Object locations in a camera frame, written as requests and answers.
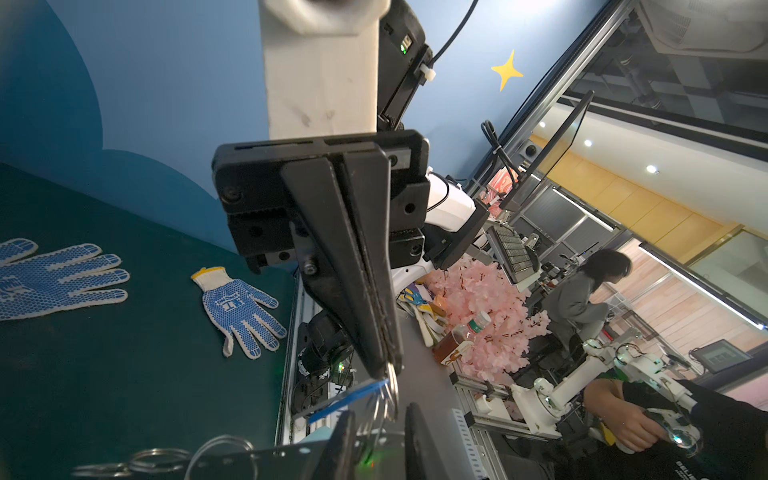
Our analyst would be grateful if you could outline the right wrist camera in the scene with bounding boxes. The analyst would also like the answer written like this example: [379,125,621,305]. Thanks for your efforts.
[259,0,391,140]

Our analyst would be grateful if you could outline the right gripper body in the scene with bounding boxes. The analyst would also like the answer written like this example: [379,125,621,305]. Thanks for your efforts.
[212,130,429,272]

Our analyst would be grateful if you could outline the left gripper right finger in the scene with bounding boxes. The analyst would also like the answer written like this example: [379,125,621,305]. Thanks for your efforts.
[404,402,449,480]

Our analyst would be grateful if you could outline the near blue dotted glove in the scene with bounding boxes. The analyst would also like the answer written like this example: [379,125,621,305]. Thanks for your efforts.
[190,267,287,360]

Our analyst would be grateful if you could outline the blue dotted glove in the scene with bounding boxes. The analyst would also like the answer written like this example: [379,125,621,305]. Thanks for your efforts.
[190,267,287,360]
[1,238,130,321]

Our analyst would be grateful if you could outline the metal key holder plate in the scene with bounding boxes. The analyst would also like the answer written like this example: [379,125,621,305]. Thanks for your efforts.
[71,413,415,480]

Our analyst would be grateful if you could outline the pink artificial flowers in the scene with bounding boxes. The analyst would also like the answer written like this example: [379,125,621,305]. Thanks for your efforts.
[420,255,550,383]

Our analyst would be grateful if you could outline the person in background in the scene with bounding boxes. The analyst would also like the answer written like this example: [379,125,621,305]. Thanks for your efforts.
[541,249,633,356]

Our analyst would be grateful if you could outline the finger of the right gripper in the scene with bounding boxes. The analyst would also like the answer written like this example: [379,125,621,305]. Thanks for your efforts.
[280,157,366,367]
[340,149,402,375]

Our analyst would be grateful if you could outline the far blue dotted glove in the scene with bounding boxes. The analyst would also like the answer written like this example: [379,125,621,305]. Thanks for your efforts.
[1,238,130,321]

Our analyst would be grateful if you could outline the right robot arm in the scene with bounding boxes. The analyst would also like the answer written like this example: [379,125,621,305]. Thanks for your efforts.
[212,1,488,379]

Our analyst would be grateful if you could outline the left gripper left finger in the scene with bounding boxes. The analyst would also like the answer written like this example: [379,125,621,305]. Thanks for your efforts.
[314,411,357,480]

